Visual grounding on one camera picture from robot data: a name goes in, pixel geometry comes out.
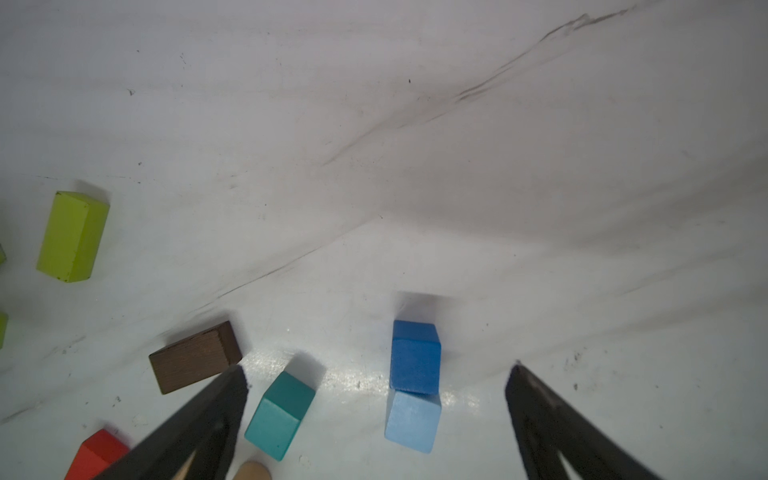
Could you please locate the light blue cube block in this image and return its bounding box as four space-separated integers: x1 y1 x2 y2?
384 390 442 454

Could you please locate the dark brown wood block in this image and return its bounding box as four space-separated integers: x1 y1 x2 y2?
149 321 243 395

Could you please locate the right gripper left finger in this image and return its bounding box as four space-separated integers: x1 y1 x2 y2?
97 364 248 479

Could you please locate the dark blue cube block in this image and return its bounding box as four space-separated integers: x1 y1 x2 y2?
390 320 442 395

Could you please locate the lime green long block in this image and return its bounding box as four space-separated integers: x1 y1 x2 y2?
0 312 9 348

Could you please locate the teal cube block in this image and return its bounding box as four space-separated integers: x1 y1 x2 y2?
244 371 316 461

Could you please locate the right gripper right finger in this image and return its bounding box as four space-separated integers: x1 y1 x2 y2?
505 362 658 479

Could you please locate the red rectangular block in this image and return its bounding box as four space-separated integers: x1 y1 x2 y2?
64 429 130 480

